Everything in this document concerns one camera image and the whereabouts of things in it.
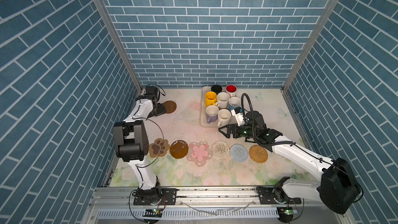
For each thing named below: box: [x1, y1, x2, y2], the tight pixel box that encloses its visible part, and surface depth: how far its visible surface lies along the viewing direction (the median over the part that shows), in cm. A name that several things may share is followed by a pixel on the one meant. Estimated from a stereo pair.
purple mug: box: [205, 104, 220, 124], surface depth 99 cm
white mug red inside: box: [225, 84, 238, 98], surface depth 113 cm
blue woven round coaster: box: [229, 143, 249, 163], surface depth 89 cm
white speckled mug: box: [215, 91, 231, 109], surface depth 107 cm
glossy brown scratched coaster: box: [169, 140, 189, 160], surface depth 90 cm
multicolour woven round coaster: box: [211, 140, 230, 159], surface depth 91 cm
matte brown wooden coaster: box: [163, 100, 177, 114], surface depth 112 cm
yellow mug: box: [204, 91, 218, 108], surface depth 104 cm
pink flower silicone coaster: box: [186, 140, 213, 167], surface depth 89 cm
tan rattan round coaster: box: [248, 144, 269, 164], surface depth 88 cm
